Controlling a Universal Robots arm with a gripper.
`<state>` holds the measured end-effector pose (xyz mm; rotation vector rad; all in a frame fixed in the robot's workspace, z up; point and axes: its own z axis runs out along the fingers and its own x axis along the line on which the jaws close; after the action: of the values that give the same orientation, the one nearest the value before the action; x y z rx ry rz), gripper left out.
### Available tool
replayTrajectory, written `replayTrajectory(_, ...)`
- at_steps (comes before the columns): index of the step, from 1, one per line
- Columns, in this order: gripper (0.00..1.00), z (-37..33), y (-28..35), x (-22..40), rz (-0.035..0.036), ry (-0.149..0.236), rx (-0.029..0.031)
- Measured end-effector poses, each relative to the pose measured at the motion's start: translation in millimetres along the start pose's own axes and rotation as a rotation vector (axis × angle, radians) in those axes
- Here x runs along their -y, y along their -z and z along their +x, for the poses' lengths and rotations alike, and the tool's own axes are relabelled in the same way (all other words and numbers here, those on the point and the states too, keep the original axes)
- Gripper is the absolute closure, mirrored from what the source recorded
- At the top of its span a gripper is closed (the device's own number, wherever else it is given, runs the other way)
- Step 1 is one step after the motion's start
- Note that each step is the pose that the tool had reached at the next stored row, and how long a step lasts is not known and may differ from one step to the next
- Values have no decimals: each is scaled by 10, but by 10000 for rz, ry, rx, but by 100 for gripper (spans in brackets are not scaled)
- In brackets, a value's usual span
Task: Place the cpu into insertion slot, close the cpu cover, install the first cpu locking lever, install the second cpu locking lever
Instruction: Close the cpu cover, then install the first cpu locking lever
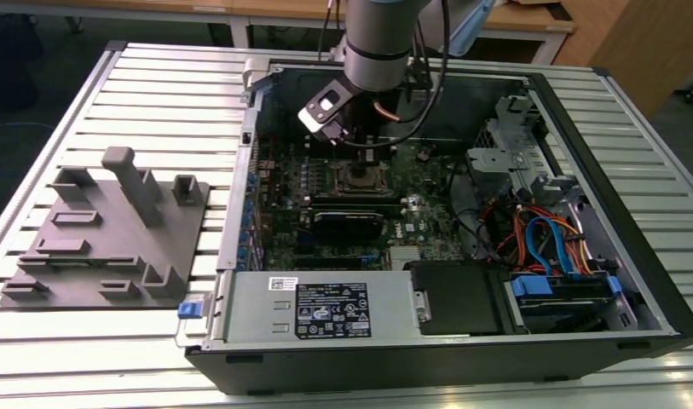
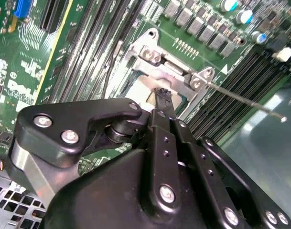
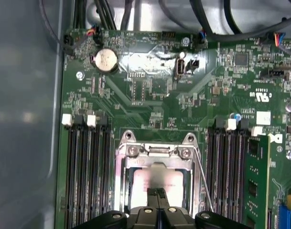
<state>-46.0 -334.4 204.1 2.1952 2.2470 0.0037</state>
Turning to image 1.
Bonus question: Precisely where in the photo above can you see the green motherboard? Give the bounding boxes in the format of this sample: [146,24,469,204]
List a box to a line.
[252,138,487,272]

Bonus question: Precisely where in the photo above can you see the orange power wires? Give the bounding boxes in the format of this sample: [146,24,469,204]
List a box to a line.
[513,204,603,278]

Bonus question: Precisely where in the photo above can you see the silver power supply unit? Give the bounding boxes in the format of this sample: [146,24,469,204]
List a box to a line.
[207,270,425,344]

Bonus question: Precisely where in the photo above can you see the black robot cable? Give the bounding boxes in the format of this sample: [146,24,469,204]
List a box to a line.
[322,0,453,148]

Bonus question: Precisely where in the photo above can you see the black plastic shroud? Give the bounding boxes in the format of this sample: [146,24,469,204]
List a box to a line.
[405,259,518,337]

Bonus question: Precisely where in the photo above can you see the black power supply label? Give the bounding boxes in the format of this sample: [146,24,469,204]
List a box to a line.
[295,281,373,341]

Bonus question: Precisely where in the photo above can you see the blue data wire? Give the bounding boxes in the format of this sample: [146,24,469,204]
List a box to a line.
[525,216,586,280]

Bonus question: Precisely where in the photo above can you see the black graphics card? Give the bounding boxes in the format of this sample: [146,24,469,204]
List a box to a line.
[313,209,386,239]

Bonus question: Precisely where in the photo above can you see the wooden desk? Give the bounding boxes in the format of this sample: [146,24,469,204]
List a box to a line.
[0,0,578,65]

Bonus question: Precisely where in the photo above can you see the black PC case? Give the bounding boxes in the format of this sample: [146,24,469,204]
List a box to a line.
[174,55,693,397]

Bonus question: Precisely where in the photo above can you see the grey parts rack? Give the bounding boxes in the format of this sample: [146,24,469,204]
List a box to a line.
[0,146,212,308]

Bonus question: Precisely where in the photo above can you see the wooden cabinet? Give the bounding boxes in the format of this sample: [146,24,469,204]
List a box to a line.
[553,0,693,116]

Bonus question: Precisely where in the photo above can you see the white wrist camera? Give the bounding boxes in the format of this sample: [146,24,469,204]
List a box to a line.
[296,96,349,147]

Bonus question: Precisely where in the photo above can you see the copper coloured cable spring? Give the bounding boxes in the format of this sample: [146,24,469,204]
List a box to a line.
[373,98,403,124]

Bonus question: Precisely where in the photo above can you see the grey case latch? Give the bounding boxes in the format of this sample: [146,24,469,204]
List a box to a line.
[242,57,272,93]

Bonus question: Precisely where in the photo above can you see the blue disk carrier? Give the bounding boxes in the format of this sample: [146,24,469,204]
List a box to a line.
[509,274,622,299]

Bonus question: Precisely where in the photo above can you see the silver metal drive cage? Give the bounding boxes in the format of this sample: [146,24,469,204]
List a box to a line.
[463,95,581,201]

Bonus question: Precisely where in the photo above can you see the silver CPU chip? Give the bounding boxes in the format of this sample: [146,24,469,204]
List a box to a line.
[345,168,385,189]

